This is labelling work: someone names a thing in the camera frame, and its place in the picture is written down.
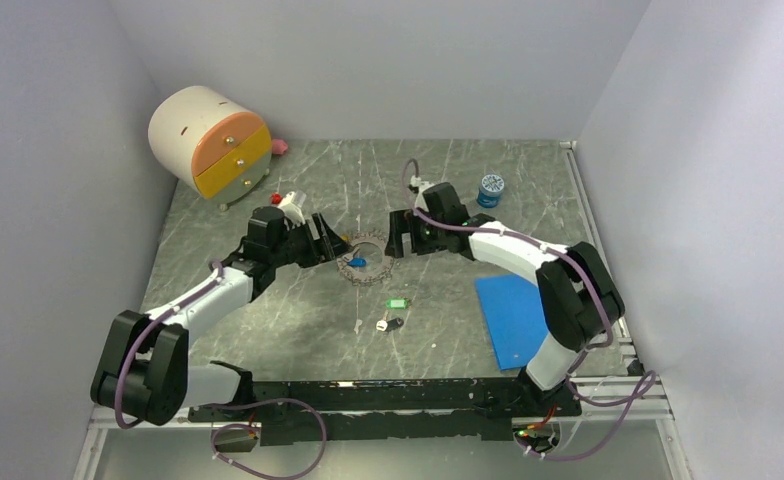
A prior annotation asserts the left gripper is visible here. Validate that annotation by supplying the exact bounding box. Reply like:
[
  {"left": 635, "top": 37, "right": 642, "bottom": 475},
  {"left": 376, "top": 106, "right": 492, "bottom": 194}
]
[{"left": 270, "top": 212, "right": 353, "bottom": 269}]

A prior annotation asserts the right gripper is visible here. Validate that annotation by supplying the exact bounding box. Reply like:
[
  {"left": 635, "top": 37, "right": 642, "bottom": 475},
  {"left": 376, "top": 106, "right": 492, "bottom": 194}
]
[{"left": 384, "top": 209, "right": 445, "bottom": 260}]

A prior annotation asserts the green key tag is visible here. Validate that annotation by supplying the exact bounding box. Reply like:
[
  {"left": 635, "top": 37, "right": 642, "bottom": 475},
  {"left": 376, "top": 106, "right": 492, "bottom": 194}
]
[{"left": 386, "top": 298, "right": 409, "bottom": 309}]

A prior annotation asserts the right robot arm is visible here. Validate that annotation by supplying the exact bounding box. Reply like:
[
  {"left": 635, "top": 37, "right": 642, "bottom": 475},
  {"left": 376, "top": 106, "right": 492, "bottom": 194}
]
[{"left": 385, "top": 176, "right": 625, "bottom": 415}]

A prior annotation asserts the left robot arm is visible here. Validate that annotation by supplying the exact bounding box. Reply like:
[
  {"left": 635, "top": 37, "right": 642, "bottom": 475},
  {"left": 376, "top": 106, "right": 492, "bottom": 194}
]
[{"left": 90, "top": 206, "right": 352, "bottom": 429}]

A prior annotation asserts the blue small jar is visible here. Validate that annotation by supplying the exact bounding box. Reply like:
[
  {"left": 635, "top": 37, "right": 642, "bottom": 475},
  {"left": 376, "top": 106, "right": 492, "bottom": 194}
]
[{"left": 476, "top": 173, "right": 505, "bottom": 208}]

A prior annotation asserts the black white key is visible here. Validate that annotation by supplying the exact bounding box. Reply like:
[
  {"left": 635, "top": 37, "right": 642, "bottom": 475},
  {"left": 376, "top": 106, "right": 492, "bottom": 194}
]
[{"left": 375, "top": 317, "right": 404, "bottom": 332}]

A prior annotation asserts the pink small object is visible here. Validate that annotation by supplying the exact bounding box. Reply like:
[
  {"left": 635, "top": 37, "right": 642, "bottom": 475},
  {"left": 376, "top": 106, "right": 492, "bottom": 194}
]
[{"left": 271, "top": 139, "right": 289, "bottom": 156}]

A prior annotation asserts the round mini drawer cabinet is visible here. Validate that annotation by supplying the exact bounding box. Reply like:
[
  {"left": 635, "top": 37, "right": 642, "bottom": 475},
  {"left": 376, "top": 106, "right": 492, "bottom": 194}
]
[{"left": 147, "top": 86, "right": 273, "bottom": 208}]

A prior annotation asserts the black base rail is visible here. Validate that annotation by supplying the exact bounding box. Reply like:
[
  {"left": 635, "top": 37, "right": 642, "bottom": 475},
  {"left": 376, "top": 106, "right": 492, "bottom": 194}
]
[{"left": 188, "top": 377, "right": 582, "bottom": 446}]

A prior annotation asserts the side aluminium rail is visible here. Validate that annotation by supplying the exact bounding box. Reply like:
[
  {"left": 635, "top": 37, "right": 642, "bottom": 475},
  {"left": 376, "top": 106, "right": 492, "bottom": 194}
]
[{"left": 560, "top": 140, "right": 632, "bottom": 346}]

